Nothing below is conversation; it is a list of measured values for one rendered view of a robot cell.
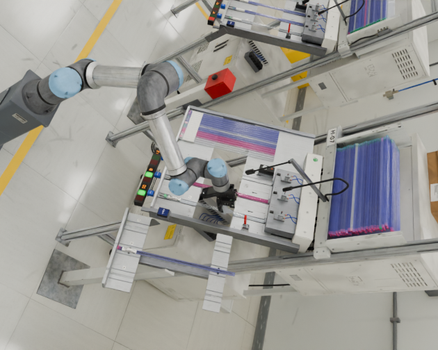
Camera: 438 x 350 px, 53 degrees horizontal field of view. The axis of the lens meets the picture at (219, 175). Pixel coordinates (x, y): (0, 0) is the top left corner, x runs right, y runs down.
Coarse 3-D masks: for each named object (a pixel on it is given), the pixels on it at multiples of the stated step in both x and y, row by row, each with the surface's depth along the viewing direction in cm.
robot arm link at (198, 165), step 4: (188, 156) 189; (184, 160) 187; (188, 160) 187; (192, 160) 186; (196, 160) 186; (200, 160) 186; (204, 160) 186; (188, 164) 184; (192, 164) 184; (196, 164) 184; (200, 164) 185; (204, 164) 184; (192, 168) 182; (196, 168) 183; (200, 168) 184; (204, 168) 183; (196, 172) 182; (200, 172) 184; (200, 176) 187; (196, 180) 183
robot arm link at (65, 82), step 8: (56, 72) 175; (64, 72) 177; (72, 72) 179; (48, 80) 177; (56, 80) 174; (64, 80) 176; (72, 80) 179; (80, 80) 181; (40, 88) 180; (48, 88) 177; (56, 88) 175; (64, 88) 176; (72, 88) 178; (80, 88) 181; (48, 96) 179; (56, 96) 178; (64, 96) 178; (72, 96) 181
